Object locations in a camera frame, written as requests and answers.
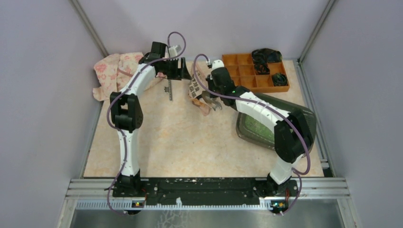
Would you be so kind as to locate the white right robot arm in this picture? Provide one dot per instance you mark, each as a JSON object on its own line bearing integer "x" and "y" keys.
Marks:
{"x": 292, "y": 136}

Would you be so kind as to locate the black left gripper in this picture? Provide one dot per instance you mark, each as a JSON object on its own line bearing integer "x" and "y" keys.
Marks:
{"x": 179, "y": 73}

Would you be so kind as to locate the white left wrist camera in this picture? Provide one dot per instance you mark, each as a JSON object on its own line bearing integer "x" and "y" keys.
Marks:
{"x": 174, "y": 51}

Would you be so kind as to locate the orange compartment tray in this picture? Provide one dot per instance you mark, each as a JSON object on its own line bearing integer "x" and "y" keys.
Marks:
{"x": 242, "y": 72}

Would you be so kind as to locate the small dark cloth ball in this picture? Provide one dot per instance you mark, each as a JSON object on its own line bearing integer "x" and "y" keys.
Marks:
{"x": 279, "y": 79}

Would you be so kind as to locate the piano-key bag clip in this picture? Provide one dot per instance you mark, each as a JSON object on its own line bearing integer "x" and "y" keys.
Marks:
{"x": 168, "y": 90}

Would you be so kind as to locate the orange cat litter bag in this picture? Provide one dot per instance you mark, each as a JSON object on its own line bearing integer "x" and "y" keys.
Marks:
{"x": 195, "y": 91}

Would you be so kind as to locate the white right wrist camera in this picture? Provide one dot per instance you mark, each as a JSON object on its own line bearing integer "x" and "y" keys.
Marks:
{"x": 217, "y": 64}

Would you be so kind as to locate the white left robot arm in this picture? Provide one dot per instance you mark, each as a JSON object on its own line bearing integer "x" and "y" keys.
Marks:
{"x": 125, "y": 113}

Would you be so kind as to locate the grey metal scoop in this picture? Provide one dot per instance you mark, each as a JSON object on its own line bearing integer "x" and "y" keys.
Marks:
{"x": 211, "y": 102}

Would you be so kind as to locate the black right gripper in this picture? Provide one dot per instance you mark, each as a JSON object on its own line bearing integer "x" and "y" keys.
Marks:
{"x": 209, "y": 81}

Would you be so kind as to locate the pink patterned cloth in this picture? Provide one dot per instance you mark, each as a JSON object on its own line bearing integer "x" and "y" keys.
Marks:
{"x": 114, "y": 72}

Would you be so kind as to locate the dark cloth on tray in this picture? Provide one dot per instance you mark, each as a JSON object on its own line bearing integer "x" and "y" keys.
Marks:
{"x": 261, "y": 58}

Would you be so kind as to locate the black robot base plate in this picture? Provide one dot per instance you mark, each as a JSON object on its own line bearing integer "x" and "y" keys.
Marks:
{"x": 205, "y": 193}

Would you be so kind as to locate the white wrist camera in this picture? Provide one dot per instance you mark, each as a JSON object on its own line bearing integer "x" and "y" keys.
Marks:
{"x": 217, "y": 64}
{"x": 174, "y": 51}

